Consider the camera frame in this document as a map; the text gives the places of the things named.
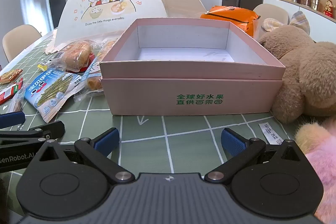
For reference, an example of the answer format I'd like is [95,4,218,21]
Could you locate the red gold figurine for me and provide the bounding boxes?
[323,0,335,18]

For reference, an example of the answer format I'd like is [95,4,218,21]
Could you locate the blue white pastry packet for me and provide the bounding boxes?
[73,55,105,103]

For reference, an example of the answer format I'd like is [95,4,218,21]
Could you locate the red sausage packet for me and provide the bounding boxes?
[0,78,24,105]

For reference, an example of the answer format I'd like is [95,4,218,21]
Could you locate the beige chair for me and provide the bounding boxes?
[252,4,289,30]
[3,25,42,63]

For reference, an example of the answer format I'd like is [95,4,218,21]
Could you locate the pink plush toy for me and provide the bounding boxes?
[294,116,336,224]

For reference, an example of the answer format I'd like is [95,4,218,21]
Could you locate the brown teddy bear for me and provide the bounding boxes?
[259,11,336,124]

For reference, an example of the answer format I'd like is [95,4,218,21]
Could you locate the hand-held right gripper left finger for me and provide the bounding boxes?
[39,127,135,184]

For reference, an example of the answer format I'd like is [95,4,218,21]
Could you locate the clear pastry packet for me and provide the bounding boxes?
[94,39,120,62]

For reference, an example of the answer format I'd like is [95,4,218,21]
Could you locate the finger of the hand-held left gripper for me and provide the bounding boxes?
[0,111,26,131]
[0,121,65,141]

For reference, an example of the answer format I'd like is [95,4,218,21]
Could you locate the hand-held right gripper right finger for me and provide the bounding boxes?
[204,128,302,184]

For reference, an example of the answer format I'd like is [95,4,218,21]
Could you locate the white sideboard cabinet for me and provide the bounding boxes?
[263,0,336,43]

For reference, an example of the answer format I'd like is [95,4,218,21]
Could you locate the orange snack bag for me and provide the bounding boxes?
[200,5,261,38]

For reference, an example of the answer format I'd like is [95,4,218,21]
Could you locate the blue seaweed snack packet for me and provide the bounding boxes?
[24,69,75,122]

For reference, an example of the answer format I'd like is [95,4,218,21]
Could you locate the pink cardboard box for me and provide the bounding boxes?
[99,18,286,116]

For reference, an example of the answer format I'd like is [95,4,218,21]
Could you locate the clear bread packet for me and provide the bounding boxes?
[50,40,96,73]

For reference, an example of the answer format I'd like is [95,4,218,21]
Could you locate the white label tag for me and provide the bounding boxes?
[259,122,285,146]

